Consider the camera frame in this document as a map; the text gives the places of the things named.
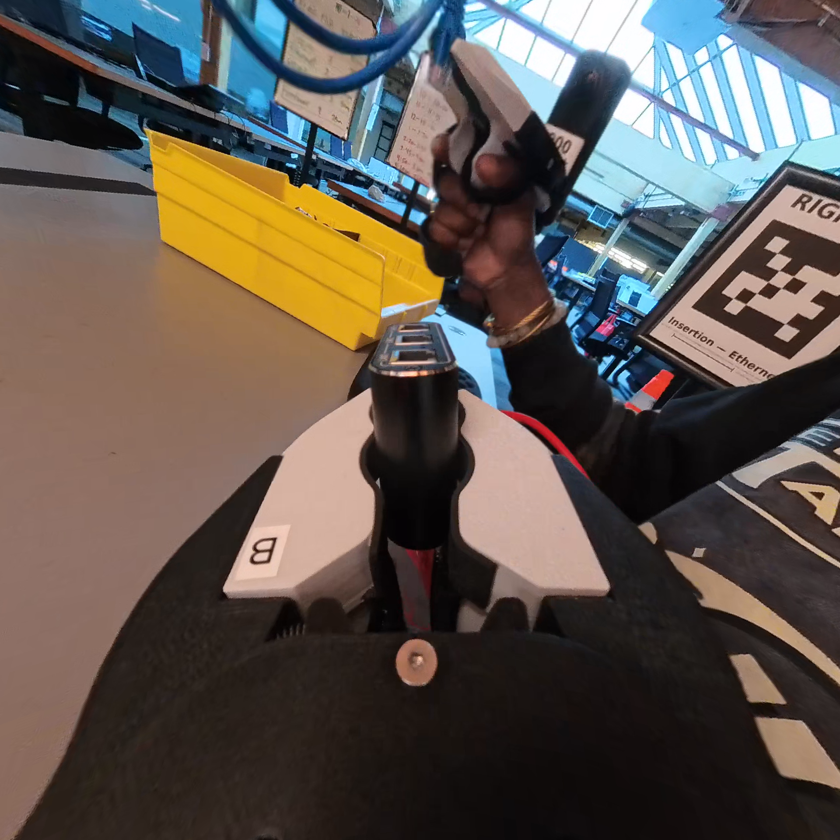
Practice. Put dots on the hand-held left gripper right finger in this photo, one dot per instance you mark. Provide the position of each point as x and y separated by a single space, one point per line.
525 518

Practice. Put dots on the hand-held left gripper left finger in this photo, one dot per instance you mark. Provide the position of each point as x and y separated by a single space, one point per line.
315 512

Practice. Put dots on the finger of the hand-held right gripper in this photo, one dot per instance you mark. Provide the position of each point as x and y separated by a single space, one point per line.
499 92

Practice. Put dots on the black ethernet switch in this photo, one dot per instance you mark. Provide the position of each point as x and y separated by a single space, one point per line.
413 459

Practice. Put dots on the yellow plastic bin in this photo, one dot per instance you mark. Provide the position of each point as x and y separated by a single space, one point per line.
262 262

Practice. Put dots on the person's right forearm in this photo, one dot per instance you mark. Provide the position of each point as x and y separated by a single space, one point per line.
564 400

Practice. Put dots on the person's right hand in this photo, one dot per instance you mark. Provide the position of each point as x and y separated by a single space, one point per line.
499 249

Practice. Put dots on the handwritten sign board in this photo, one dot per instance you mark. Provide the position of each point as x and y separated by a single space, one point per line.
413 131
315 110

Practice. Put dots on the orange traffic cone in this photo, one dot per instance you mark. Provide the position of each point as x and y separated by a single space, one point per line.
653 394

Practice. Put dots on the black office chair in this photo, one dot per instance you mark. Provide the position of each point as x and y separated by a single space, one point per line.
604 315

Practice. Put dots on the black framed tag sign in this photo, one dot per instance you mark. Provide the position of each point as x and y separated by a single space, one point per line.
722 328

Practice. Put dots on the black computer monitor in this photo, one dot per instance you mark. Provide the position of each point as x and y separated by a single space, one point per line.
164 59

